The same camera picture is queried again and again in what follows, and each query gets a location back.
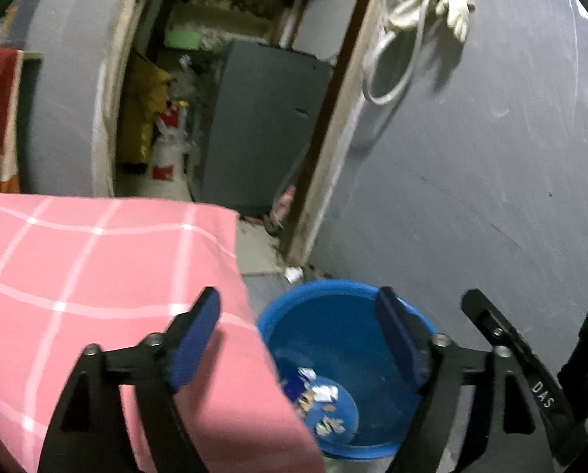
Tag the yellow bag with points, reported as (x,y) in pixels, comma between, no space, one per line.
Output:
(141,108)

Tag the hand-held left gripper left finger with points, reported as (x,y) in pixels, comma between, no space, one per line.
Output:
(200,335)

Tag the dark purple wrapper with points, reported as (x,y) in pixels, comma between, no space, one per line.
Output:
(294,385)

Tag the white sack with red label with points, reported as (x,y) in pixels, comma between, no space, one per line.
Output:
(170,152)

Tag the wooden door frame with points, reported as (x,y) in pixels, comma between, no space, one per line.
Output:
(333,133)

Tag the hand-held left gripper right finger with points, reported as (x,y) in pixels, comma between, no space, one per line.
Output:
(397,335)

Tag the crumpled paper on floor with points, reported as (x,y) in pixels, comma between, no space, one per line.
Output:
(294,272)

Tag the blue plastic bucket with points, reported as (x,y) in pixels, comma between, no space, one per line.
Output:
(343,325)

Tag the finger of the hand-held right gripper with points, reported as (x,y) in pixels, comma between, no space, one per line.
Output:
(525,359)

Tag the pink checked cloth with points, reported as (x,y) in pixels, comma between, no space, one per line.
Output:
(101,266)

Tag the cream rubber gloves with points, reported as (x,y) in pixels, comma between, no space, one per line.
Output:
(451,7)

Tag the white paper strip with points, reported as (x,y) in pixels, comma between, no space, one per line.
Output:
(306,373)

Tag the green box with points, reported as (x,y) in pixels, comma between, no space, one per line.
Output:
(184,39)

